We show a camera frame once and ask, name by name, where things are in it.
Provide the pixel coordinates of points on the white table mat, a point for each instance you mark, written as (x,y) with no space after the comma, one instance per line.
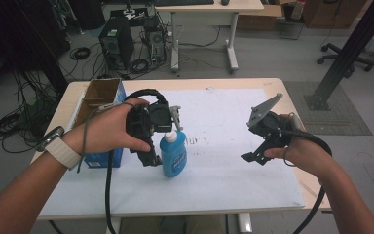
(227,169)

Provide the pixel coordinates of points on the wooden cabinet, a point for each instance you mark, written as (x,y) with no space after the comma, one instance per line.
(331,13)

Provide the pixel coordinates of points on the black computer mouse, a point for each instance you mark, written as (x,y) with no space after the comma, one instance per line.
(225,2)

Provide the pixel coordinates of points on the dark curtain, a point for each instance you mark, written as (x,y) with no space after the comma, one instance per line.
(22,35)

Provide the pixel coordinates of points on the black metal post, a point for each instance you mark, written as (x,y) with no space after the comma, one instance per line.
(354,45)

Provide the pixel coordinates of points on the white office desk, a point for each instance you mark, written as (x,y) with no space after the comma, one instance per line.
(204,8)

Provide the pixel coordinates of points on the blue cardboard box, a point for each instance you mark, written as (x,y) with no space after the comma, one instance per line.
(102,92)

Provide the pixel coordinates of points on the brown cardboard box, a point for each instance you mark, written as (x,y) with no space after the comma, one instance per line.
(259,19)

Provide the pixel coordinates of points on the blue bottle with white cap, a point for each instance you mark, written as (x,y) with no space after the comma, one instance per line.
(174,156)

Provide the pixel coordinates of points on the black office chair base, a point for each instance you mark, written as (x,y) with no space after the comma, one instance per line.
(344,57)

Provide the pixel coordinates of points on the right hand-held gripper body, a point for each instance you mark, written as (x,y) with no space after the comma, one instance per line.
(269,125)

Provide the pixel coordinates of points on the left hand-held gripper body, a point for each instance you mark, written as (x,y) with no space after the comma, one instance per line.
(152,118)

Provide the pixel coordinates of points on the black keyboard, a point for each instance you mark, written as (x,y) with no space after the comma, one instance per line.
(185,2)

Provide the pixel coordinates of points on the white table leg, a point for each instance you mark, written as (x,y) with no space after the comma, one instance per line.
(244,224)

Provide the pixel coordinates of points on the person's left hand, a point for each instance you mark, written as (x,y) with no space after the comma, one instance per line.
(104,133)

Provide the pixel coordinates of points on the grey floor mat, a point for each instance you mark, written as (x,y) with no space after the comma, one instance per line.
(341,120)

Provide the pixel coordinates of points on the person's right hand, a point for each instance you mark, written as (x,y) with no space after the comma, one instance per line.
(308,152)

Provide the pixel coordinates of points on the black computer tower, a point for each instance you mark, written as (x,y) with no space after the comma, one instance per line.
(115,42)

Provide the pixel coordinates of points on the open computer case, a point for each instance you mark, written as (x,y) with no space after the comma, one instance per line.
(156,42)

